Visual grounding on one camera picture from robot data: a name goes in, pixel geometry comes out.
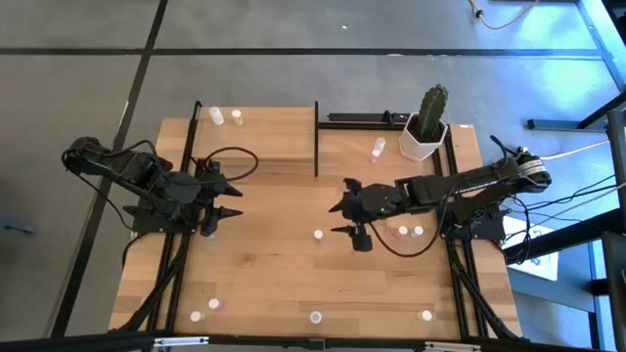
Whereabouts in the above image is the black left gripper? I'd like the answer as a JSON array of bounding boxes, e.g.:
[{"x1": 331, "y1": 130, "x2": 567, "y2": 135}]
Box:
[{"x1": 167, "y1": 159, "x2": 245, "y2": 239}]

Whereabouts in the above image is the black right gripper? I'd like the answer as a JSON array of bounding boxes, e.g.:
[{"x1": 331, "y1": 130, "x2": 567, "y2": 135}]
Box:
[{"x1": 328, "y1": 177, "x2": 400, "y2": 253}]

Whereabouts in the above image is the white plant pot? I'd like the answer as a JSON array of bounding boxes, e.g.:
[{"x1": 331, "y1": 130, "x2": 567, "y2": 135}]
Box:
[{"x1": 398, "y1": 111, "x2": 450, "y2": 163}]

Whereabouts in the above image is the black bar with silver brackets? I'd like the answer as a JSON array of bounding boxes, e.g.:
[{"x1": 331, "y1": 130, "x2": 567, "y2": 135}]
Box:
[{"x1": 0, "y1": 330, "x2": 626, "y2": 352}]

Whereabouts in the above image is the green cactus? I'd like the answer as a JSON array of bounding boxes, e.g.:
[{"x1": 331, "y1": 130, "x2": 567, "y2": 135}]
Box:
[{"x1": 415, "y1": 83, "x2": 450, "y2": 141}]

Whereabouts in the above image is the white paper sheet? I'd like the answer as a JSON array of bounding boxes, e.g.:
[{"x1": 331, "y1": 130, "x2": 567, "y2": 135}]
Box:
[{"x1": 502, "y1": 214, "x2": 559, "y2": 283}]

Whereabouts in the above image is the black metal beam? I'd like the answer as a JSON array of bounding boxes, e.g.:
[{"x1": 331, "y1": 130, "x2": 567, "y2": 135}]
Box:
[{"x1": 503, "y1": 207, "x2": 626, "y2": 268}]

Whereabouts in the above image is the wooden shelf with black frame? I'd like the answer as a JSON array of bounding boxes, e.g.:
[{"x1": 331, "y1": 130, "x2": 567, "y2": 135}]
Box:
[{"x1": 188, "y1": 100, "x2": 320, "y2": 178}]

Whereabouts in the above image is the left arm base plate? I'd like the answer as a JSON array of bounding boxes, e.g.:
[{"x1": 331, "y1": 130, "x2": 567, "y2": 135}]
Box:
[{"x1": 122, "y1": 203, "x2": 200, "y2": 237}]

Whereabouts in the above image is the black table frame strut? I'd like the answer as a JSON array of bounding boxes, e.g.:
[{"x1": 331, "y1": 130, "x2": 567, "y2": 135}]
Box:
[
  {"x1": 432, "y1": 134, "x2": 522, "y2": 341},
  {"x1": 114, "y1": 160, "x2": 197, "y2": 334}
]

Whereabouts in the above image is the black rail device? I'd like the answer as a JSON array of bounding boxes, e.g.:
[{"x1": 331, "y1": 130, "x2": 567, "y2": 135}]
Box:
[{"x1": 326, "y1": 110, "x2": 413, "y2": 131}]

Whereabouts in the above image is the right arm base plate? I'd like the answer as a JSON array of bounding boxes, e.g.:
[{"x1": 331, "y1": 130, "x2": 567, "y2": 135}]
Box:
[{"x1": 442, "y1": 202, "x2": 508, "y2": 242}]

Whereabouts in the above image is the black cable bundle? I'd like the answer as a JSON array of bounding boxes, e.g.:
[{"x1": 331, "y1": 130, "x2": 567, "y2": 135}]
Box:
[{"x1": 503, "y1": 173, "x2": 618, "y2": 265}]

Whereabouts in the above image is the black desk frame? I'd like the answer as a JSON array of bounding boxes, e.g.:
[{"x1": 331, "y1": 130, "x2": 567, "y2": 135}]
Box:
[{"x1": 526, "y1": 90, "x2": 626, "y2": 132}]

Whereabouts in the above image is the pale extension cable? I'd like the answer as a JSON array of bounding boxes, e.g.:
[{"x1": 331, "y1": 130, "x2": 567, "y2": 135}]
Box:
[{"x1": 540, "y1": 140, "x2": 610, "y2": 161}]

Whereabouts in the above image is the beige floor cable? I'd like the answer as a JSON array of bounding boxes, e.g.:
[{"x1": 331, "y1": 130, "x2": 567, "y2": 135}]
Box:
[{"x1": 468, "y1": 0, "x2": 542, "y2": 30}]

